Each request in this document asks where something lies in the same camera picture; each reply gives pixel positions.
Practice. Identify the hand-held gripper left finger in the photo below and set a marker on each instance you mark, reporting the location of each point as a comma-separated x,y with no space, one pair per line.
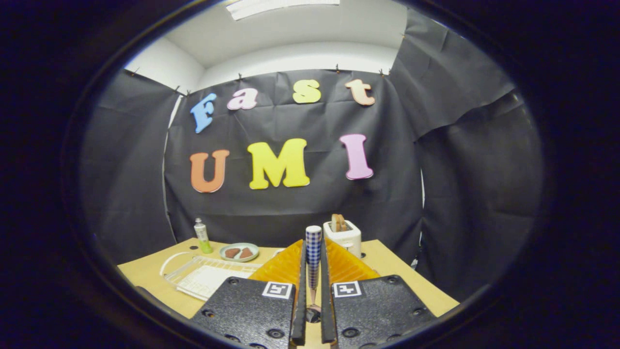
242,310

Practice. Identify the ceiling light panel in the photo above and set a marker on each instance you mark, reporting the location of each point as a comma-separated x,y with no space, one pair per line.
271,7

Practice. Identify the black backdrop cloth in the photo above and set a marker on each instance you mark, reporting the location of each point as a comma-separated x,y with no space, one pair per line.
290,213

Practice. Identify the cream toaster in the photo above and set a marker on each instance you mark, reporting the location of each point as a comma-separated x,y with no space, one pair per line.
351,240

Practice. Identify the brown food piece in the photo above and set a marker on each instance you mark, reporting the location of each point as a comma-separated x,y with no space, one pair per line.
232,252
246,252

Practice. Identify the clear bottle with green liquid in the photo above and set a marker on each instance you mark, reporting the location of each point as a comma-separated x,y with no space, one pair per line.
202,240

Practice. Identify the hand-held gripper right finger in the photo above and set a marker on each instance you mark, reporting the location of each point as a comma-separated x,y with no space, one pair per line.
378,310

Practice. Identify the toasted bread slice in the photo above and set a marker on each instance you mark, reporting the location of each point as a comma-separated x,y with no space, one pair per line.
338,223

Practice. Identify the pale green plate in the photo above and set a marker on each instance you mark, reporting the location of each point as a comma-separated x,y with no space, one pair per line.
222,252

